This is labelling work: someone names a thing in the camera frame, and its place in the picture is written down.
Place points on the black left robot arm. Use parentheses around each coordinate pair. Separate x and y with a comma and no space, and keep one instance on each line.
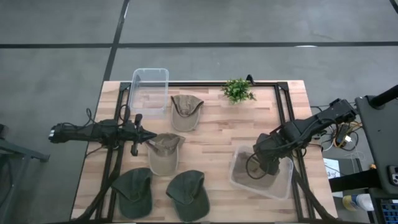
(81,132)

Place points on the grey cart top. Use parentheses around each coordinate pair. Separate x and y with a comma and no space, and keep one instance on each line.
(377,140)

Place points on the black aluminium rig frame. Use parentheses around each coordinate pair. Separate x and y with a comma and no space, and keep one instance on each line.
(280,99)

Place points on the tan baseball cap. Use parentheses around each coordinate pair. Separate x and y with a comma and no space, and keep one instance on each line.
(242,174)
(186,113)
(164,155)

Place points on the grey metal stand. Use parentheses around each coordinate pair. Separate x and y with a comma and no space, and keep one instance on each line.
(21,152)

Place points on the black power strip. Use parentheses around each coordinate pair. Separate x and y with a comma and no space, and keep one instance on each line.
(343,132)

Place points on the black bracket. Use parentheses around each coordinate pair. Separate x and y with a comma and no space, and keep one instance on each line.
(250,79)

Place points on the white and yellow bottle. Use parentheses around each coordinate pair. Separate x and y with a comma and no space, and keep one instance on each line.
(357,202)

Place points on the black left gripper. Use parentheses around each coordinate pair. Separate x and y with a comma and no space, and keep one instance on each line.
(132,134)

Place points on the small green artificial plant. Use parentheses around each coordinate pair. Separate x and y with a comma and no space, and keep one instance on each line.
(238,91)

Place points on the white paper sheet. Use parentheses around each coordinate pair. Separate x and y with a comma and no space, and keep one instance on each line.
(332,168)

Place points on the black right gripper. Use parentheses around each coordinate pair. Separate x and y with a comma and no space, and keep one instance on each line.
(269,152)

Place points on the black cart bar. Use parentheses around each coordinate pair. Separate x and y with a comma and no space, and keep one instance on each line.
(354,180)

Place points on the clear plastic storage bin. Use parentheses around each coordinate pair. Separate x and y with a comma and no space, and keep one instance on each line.
(149,91)
(280,186)

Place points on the dark green baseball cap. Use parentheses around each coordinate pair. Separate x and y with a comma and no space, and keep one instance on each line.
(133,193)
(188,196)

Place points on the black pole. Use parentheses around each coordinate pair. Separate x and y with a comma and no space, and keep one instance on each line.
(385,96)

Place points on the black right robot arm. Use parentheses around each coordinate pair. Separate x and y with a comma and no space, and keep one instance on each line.
(311,124)

